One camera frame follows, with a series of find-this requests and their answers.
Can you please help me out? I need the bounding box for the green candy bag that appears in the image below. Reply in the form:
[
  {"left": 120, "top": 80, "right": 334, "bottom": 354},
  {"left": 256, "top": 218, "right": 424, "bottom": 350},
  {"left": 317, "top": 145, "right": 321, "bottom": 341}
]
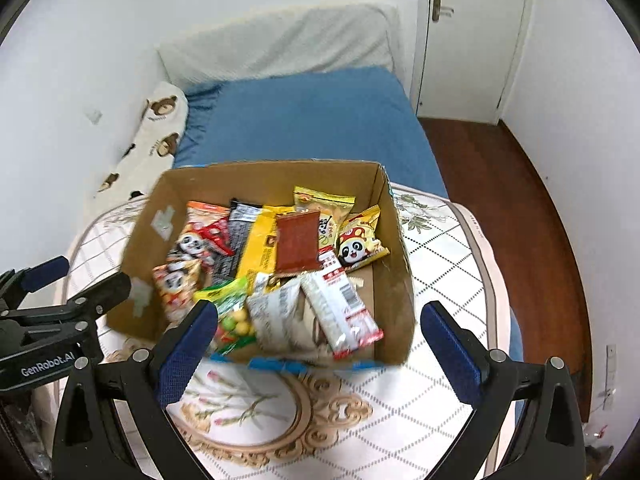
[{"left": 193, "top": 278, "right": 256, "bottom": 356}]

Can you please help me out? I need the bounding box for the orange panda sunflower seed bag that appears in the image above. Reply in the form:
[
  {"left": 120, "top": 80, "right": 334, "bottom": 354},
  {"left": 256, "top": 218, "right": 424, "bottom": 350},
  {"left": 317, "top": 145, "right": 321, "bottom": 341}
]
[{"left": 167, "top": 200, "right": 230, "bottom": 270}]

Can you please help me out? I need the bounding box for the white grey snack packet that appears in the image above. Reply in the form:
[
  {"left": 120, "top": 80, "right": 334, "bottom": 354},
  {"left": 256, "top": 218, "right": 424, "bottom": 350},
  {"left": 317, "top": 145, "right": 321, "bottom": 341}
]
[{"left": 246, "top": 278, "right": 328, "bottom": 356}]

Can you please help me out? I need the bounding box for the red white barcode packet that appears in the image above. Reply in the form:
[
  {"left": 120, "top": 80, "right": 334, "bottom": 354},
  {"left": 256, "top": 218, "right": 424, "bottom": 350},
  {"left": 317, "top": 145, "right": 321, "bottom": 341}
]
[{"left": 299, "top": 248, "right": 384, "bottom": 360}]

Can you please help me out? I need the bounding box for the long yellow snack bag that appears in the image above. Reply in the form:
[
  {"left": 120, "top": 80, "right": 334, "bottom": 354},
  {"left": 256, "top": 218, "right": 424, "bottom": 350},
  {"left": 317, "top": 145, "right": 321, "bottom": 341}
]
[{"left": 236, "top": 205, "right": 295, "bottom": 280}]

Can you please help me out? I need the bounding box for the small red triangular packet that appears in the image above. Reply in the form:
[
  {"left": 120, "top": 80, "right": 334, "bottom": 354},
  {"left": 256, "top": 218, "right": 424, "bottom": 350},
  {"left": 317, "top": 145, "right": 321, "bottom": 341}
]
[{"left": 201, "top": 218, "right": 234, "bottom": 257}]

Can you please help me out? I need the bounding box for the black grey snack bag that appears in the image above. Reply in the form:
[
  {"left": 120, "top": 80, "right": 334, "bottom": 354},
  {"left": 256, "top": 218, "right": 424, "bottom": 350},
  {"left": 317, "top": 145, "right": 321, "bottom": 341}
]
[{"left": 213, "top": 198, "right": 262, "bottom": 285}]

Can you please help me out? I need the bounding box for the yellow panda snack bag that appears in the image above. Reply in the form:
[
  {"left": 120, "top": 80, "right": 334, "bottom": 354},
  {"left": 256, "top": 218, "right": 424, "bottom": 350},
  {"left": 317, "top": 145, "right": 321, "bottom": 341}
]
[{"left": 336, "top": 205, "right": 390, "bottom": 272}]

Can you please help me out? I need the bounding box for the brown snack packet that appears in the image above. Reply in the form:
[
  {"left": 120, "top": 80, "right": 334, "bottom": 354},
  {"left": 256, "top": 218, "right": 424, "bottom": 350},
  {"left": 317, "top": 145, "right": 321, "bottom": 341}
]
[{"left": 274, "top": 211, "right": 321, "bottom": 275}]

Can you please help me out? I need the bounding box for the yellow rice cracker packet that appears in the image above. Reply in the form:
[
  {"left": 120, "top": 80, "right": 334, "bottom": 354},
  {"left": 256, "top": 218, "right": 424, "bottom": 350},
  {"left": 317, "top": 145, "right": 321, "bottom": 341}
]
[{"left": 294, "top": 186, "right": 356, "bottom": 252}]

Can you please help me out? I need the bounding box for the beige chocolate wafer packet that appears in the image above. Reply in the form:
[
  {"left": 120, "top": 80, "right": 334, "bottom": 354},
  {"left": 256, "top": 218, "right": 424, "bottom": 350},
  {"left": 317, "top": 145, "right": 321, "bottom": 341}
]
[{"left": 292, "top": 290, "right": 331, "bottom": 354}]

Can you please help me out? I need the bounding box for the blue printed cardboard box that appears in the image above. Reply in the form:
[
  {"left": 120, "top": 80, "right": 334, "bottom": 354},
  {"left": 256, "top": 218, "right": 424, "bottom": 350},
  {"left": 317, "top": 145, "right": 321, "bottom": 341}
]
[{"left": 105, "top": 159, "right": 418, "bottom": 372}]

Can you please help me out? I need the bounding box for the bear print white pillow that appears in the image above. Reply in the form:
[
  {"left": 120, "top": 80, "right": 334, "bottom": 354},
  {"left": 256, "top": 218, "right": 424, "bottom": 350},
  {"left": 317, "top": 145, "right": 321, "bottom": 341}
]
[{"left": 92, "top": 81, "right": 189, "bottom": 214}]

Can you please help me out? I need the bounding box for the blue bed sheet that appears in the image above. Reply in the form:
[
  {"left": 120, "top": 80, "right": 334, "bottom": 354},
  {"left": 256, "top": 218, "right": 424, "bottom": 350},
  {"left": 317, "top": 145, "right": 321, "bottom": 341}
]
[{"left": 171, "top": 65, "right": 525, "bottom": 361}]

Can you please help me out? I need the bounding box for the grey padded headboard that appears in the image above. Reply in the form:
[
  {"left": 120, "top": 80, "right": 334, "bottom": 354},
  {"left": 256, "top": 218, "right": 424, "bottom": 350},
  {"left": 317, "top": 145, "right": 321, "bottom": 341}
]
[{"left": 157, "top": 1, "right": 405, "bottom": 89}]

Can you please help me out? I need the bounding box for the white door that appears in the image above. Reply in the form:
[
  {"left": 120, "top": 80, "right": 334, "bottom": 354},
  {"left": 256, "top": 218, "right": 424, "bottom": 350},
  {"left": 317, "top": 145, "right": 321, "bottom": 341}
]
[{"left": 411, "top": 0, "right": 533, "bottom": 125}]

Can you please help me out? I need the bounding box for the white wall socket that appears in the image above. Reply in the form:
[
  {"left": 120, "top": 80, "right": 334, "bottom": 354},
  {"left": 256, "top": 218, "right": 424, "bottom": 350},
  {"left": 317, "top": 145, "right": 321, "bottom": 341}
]
[{"left": 599, "top": 344, "right": 617, "bottom": 411}]

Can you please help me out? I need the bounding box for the metal door handle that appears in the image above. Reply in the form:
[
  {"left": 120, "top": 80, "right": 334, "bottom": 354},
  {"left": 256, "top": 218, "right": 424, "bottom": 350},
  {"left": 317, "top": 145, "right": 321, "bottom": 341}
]
[{"left": 432, "top": 0, "right": 454, "bottom": 23}]

